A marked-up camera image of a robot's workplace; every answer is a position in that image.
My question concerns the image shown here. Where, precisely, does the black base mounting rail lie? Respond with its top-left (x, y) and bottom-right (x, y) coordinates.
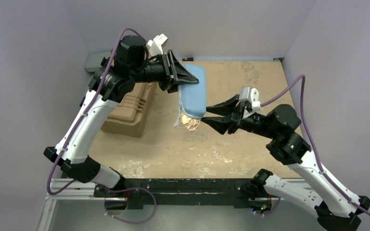
top-left (94, 178), bottom-right (269, 209)

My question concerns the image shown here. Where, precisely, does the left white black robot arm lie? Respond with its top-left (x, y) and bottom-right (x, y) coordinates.
top-left (43, 35), bottom-right (204, 190)

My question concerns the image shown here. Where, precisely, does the tan plastic tool case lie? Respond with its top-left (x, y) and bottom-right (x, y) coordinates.
top-left (101, 83), bottom-right (157, 138)

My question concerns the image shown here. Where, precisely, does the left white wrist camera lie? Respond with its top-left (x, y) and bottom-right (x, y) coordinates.
top-left (146, 33), bottom-right (168, 56)

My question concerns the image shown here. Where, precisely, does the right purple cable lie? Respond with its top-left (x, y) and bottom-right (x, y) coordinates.
top-left (252, 74), bottom-right (370, 220)

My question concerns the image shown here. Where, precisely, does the blue umbrella sleeve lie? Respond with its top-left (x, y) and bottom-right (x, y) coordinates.
top-left (178, 64), bottom-right (207, 119)

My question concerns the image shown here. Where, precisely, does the grey metal corner box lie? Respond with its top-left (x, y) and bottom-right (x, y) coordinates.
top-left (84, 51), bottom-right (111, 73)

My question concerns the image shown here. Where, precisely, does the beige umbrella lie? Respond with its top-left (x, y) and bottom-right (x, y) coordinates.
top-left (173, 108), bottom-right (201, 131)

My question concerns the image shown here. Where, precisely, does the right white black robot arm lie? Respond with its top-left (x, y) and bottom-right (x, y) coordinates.
top-left (202, 95), bottom-right (370, 231)

